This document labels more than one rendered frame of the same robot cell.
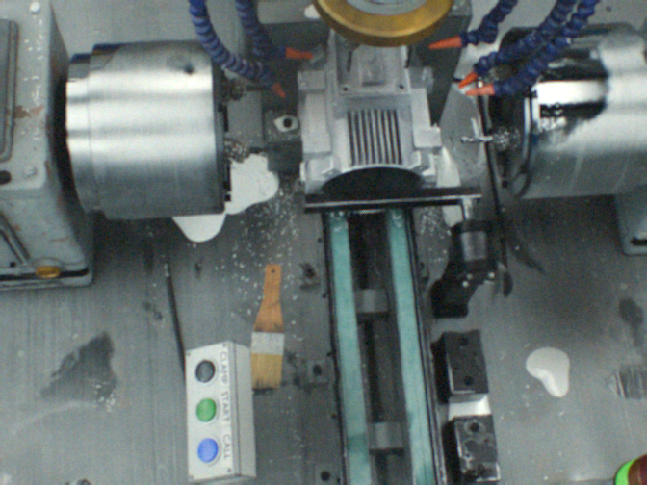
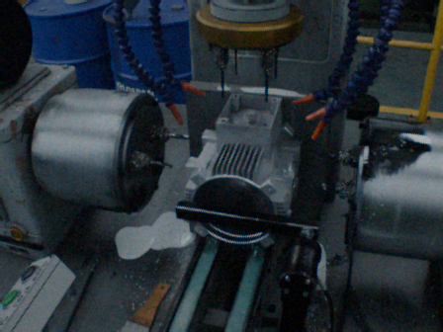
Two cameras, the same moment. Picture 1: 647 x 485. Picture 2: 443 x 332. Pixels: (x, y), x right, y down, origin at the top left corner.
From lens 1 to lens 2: 0.81 m
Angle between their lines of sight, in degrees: 36
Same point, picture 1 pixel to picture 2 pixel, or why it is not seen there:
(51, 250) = (19, 214)
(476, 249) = (299, 257)
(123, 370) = not seen: hidden behind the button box
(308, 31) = (218, 101)
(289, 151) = not seen: hidden behind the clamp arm
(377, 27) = (228, 25)
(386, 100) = (252, 134)
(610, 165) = (427, 210)
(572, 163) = (395, 201)
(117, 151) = (57, 127)
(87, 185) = (38, 153)
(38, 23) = (61, 72)
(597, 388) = not seen: outside the picture
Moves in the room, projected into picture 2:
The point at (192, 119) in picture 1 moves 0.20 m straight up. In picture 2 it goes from (109, 116) to (92, 11)
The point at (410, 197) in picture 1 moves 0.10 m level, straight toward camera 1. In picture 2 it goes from (259, 217) to (224, 253)
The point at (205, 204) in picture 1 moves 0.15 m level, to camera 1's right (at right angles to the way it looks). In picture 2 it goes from (104, 186) to (174, 207)
